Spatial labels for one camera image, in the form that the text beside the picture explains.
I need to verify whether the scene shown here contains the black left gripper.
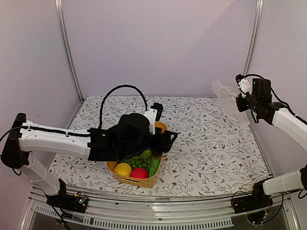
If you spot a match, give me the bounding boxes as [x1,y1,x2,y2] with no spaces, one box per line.
[120,127,178,159]

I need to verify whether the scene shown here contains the clear zip top bag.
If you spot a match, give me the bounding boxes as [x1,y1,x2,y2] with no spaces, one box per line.
[212,80,249,125]

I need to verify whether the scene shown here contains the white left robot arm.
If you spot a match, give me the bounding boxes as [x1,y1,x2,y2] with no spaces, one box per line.
[0,109,177,208]

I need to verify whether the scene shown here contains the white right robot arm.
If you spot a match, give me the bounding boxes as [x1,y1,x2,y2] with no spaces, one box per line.
[236,74,307,209]

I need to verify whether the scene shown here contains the green toy cabbage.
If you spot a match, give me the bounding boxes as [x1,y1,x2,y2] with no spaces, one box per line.
[134,149,152,160]

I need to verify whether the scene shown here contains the green toy grapes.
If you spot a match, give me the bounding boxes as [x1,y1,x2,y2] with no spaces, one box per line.
[121,158,152,171]

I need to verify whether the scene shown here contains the yellow toy lemon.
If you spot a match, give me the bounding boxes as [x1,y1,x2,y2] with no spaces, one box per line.
[113,163,132,176]

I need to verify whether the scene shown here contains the green toy cucumber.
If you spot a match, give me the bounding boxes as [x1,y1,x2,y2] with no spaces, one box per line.
[148,159,160,178]

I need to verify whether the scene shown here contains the red toy apple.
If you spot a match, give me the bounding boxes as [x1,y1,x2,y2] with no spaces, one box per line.
[130,168,148,179]

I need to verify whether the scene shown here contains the yellow plastic basket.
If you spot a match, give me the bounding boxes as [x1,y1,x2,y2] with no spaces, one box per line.
[106,121,168,188]

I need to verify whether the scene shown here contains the floral tablecloth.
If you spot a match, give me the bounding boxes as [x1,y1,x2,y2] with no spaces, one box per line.
[49,97,272,196]

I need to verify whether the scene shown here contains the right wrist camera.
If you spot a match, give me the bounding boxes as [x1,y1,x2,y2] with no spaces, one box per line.
[236,74,252,98]

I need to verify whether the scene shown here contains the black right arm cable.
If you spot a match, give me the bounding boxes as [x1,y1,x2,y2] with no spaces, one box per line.
[244,73,298,118]

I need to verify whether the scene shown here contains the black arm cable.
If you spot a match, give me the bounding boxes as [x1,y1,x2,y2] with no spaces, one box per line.
[99,84,148,130]
[244,73,298,118]

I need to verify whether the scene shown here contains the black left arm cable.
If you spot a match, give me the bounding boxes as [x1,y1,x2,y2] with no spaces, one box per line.
[99,84,148,130]

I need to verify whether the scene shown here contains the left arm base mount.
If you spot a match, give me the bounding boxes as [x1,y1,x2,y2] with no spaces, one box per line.
[46,179,88,214]

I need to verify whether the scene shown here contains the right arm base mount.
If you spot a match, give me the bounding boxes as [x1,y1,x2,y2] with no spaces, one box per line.
[231,180,273,225]

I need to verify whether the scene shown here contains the right aluminium frame post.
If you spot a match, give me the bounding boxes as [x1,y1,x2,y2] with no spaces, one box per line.
[243,0,264,75]

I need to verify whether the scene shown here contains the aluminium frame post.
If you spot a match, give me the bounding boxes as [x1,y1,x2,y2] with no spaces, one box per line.
[54,0,84,103]
[243,0,264,75]

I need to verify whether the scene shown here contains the left aluminium frame post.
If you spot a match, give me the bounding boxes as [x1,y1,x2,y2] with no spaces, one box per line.
[54,0,84,103]

